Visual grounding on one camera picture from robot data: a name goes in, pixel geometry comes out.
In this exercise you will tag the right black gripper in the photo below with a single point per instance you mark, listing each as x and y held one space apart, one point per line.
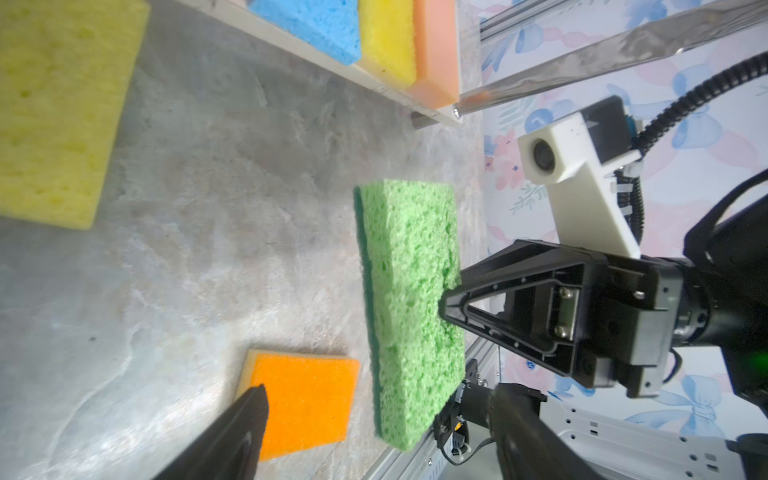
562 308

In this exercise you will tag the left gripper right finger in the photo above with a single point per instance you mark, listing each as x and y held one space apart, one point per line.
526 447

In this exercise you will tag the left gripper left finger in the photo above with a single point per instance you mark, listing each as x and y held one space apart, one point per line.
230 447

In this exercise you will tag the orange sponge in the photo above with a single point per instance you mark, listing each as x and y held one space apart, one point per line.
310 398

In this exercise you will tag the light green sponge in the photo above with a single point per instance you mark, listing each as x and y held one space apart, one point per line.
412 251

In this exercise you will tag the salmon pink sponge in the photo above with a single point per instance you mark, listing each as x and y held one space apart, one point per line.
436 45

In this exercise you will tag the yellow sponge front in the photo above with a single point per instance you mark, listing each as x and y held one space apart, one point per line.
387 41

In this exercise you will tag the yellow sponge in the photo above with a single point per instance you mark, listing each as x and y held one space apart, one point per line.
65 71
387 41

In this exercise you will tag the blue sponge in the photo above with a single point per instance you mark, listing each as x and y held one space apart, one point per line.
330 26

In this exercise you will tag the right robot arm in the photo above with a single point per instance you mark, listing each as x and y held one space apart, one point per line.
724 301

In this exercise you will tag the white two-tier shelf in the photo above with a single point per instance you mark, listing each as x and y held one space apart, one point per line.
648 42

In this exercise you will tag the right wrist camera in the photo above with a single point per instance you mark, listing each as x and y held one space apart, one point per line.
575 158

